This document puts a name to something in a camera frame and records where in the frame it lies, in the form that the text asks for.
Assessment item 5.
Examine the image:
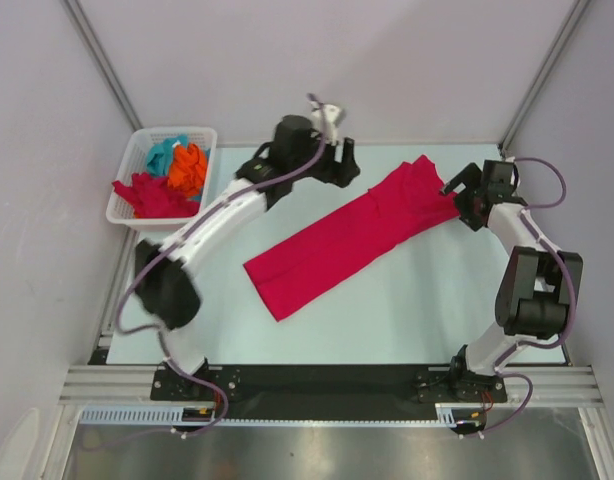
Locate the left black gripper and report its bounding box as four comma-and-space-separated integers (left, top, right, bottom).
289, 128, 358, 189

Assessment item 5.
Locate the red t shirt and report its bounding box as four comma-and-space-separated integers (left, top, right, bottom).
112, 173, 200, 219
244, 155, 458, 322

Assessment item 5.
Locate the white plastic laundry basket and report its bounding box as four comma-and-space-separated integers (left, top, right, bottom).
106, 126, 217, 231

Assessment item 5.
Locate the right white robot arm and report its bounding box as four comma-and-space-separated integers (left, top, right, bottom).
441, 158, 583, 401

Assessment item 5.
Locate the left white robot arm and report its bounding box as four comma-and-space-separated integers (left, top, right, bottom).
128, 103, 360, 359

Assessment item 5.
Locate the orange t shirt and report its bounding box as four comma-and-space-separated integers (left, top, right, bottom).
168, 143, 208, 198

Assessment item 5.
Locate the teal t shirt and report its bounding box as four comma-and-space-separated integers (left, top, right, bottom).
145, 135, 188, 177

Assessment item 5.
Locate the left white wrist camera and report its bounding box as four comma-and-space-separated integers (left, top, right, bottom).
310, 100, 346, 146

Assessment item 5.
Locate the right aluminium frame post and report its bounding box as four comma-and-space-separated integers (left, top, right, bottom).
498, 0, 593, 155

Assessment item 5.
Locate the aluminium frame post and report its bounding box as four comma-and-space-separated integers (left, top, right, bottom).
498, 0, 593, 155
60, 0, 144, 131

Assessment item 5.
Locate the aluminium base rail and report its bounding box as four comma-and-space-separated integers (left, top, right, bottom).
59, 364, 604, 408

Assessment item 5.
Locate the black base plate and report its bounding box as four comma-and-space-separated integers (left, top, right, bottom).
150, 364, 507, 422

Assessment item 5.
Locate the slotted cable duct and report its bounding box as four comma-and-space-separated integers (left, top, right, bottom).
80, 406, 457, 428

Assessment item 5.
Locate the left aluminium frame post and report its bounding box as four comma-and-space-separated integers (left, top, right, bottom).
60, 0, 144, 131

